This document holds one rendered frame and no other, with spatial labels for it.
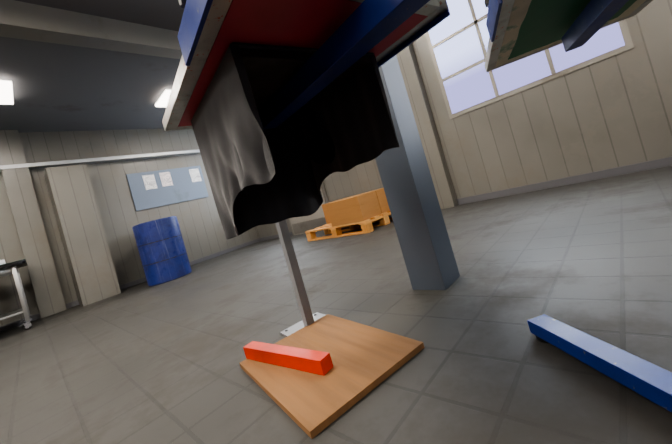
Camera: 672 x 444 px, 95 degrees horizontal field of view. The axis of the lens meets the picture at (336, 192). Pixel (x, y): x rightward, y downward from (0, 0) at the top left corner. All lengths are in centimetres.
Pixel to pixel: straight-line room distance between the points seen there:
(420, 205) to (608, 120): 287
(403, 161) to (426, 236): 37
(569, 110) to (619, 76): 46
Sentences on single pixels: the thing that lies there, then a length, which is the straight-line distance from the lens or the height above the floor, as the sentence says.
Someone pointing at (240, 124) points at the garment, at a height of 79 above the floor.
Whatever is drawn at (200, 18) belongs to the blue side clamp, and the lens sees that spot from 69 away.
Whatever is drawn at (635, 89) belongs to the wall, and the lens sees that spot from 410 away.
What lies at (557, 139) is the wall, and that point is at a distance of 412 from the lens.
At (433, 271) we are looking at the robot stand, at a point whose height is 9.
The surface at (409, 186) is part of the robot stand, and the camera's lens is 151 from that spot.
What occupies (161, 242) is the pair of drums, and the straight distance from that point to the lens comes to 560.
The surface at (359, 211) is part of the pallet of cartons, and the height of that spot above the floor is 29.
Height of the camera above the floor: 57
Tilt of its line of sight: 1 degrees up
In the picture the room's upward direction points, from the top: 16 degrees counter-clockwise
